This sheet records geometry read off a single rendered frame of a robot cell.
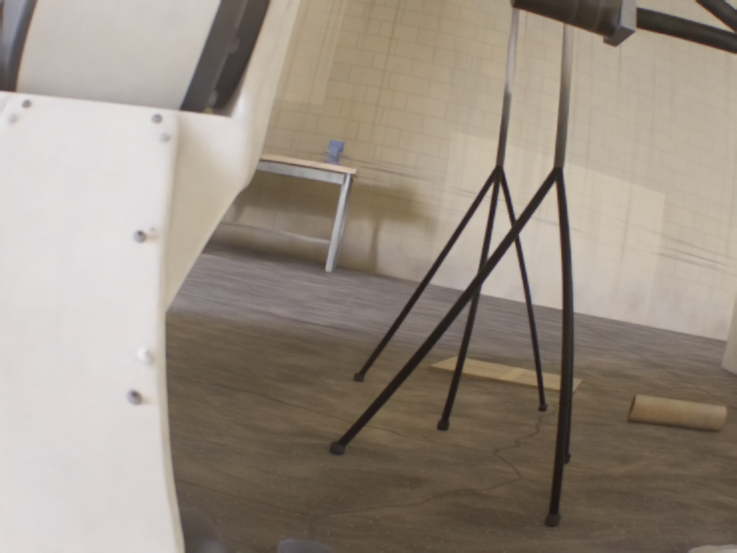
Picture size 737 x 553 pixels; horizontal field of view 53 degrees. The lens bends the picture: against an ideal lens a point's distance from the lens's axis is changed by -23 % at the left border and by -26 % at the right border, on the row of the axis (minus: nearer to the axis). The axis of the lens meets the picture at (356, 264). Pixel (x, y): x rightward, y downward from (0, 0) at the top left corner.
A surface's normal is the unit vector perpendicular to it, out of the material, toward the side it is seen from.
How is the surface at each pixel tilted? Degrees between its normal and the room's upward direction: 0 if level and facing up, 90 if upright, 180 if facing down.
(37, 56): 126
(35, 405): 39
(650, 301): 90
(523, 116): 90
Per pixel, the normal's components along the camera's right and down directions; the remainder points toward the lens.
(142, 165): 0.35, -0.66
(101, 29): 0.20, 0.51
